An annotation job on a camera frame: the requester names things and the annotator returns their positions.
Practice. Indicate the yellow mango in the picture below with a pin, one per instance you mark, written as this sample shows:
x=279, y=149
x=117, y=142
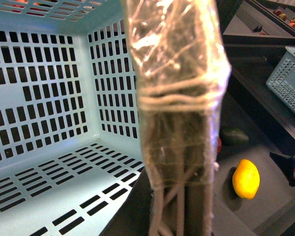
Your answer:
x=246, y=179

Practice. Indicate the light blue plastic basket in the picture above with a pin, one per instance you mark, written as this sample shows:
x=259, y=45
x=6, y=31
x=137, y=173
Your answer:
x=69, y=140

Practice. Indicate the dark green avocado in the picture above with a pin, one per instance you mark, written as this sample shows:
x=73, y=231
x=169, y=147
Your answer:
x=233, y=136

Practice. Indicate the red apple near front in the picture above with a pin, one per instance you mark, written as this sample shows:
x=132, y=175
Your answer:
x=219, y=145

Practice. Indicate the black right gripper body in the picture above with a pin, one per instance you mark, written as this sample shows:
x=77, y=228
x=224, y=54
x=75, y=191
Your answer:
x=287, y=166

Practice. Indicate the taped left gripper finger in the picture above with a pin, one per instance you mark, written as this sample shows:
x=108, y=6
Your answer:
x=182, y=73

